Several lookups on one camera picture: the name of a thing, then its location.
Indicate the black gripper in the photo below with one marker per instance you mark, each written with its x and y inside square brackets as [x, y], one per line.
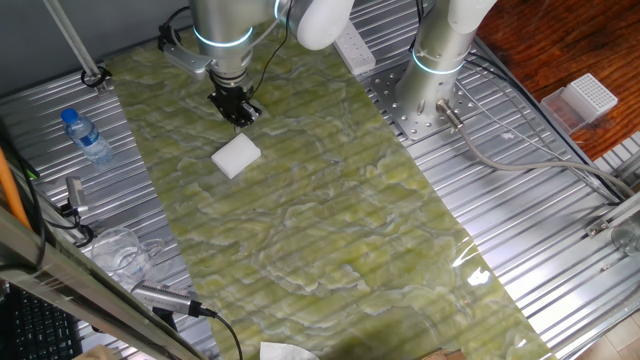
[232, 97]

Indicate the white rectangular sponge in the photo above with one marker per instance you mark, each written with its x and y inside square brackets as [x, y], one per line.
[236, 156]

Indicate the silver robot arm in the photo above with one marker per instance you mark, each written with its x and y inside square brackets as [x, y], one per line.
[220, 20]

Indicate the white power strip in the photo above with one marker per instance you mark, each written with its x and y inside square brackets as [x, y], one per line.
[356, 52]

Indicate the green marble pattern mat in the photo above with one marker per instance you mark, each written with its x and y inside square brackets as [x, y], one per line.
[325, 225]

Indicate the black pole clamp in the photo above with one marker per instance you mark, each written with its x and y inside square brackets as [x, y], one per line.
[95, 79]

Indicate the blue capped water bottle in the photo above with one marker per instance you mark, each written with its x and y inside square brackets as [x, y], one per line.
[87, 137]

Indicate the clear glass mug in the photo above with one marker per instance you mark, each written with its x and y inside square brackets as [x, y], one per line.
[122, 255]

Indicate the white crumpled tissue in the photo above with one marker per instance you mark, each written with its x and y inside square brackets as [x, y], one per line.
[285, 351]

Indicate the orange pole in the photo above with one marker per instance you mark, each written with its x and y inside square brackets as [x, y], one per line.
[11, 190]

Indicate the black keyboard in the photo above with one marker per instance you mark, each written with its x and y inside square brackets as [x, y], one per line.
[35, 330]

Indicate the brown cardboard piece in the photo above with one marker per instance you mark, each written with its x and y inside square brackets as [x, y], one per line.
[442, 355]

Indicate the clear plastic box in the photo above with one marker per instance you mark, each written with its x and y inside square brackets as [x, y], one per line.
[562, 112]

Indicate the white pipette tip box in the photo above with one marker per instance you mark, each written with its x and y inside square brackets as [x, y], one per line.
[590, 96]

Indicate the clear round glass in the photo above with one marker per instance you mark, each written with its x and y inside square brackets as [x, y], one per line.
[627, 240]

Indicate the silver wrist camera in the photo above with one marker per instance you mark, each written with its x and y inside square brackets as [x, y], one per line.
[187, 59]

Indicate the silver perforated base plate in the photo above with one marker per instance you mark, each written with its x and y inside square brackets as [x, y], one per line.
[390, 100]

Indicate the small camera on clamp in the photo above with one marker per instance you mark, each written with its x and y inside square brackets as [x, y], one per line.
[76, 192]

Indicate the aluminium frame pole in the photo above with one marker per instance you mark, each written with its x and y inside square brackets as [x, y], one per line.
[70, 37]

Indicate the silver ribbed camera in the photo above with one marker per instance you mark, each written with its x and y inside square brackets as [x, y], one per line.
[162, 297]

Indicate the metal frame beam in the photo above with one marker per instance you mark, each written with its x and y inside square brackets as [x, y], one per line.
[75, 285]

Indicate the aluminium rail with bracket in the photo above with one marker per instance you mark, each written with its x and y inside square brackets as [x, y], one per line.
[607, 220]

